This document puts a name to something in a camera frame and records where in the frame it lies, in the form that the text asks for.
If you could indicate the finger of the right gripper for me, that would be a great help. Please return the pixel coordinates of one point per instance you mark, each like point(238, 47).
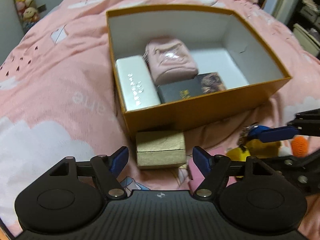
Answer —
point(266, 134)

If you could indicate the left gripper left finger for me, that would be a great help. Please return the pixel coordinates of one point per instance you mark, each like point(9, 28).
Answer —
point(94, 179)

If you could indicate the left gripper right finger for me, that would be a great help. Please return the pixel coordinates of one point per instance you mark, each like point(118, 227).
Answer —
point(217, 169)

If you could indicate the yellow plush toy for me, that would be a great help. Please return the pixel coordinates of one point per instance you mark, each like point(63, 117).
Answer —
point(255, 148)

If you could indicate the orange crochet plush toy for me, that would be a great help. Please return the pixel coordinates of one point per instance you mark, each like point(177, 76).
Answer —
point(297, 147)

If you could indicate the small gold cardboard box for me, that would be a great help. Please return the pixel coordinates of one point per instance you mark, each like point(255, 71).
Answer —
point(160, 149)

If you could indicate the black picture card box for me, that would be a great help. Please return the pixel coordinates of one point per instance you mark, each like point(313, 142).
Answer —
point(199, 85)

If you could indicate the white rectangular gift box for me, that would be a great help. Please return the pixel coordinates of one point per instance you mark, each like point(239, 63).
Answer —
point(136, 84)

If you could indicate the pink patterned bed duvet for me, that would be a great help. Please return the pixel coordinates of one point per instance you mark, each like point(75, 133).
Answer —
point(58, 96)

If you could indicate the white cabinet furniture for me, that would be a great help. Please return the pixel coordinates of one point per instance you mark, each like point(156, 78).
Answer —
point(307, 41)

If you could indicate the orange cardboard storage box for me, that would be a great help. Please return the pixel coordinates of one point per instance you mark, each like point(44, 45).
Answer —
point(219, 40)

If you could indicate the pink mini backpack pouch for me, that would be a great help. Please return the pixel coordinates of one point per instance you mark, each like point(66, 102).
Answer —
point(169, 60)

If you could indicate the metal keychain clasp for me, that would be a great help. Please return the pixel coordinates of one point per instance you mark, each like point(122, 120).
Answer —
point(244, 133)

